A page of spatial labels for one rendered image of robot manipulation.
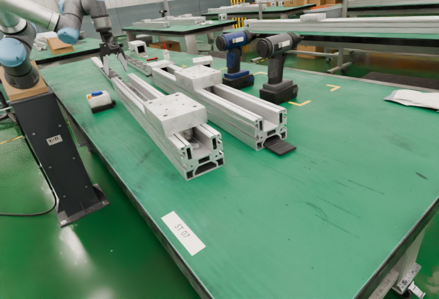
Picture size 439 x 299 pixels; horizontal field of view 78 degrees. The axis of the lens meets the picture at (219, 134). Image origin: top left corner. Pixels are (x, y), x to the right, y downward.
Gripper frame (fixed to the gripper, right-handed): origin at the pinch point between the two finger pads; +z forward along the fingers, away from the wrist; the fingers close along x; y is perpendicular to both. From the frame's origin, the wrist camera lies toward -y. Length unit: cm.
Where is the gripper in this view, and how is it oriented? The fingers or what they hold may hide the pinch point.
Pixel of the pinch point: (117, 72)
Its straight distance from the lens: 142.4
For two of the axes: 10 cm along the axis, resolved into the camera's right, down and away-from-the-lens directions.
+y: -5.0, -3.5, 8.0
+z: 1.2, 8.8, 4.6
